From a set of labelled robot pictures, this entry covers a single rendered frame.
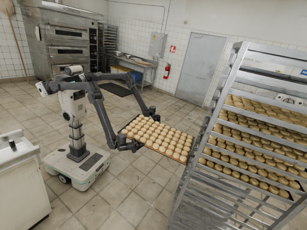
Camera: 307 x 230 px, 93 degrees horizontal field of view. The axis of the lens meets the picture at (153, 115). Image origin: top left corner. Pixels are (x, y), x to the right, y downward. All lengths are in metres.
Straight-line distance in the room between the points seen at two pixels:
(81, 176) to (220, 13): 4.58
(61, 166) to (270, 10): 4.87
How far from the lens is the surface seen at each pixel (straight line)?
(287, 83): 0.90
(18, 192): 1.61
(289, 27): 4.67
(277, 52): 0.83
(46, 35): 4.66
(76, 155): 2.10
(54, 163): 2.18
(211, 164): 1.15
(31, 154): 1.43
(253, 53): 0.85
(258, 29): 4.64
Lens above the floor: 1.78
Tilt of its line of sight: 28 degrees down
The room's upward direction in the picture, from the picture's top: 11 degrees clockwise
